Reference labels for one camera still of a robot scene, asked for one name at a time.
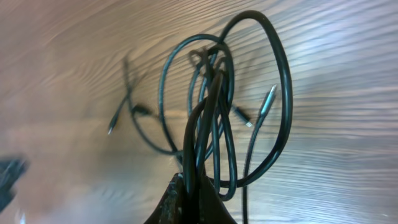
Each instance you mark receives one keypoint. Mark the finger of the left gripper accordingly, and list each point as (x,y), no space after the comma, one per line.
(12,168)

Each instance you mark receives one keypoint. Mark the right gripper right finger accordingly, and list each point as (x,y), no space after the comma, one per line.
(211,209)

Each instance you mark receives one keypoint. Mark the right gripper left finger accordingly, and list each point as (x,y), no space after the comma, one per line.
(169,209)

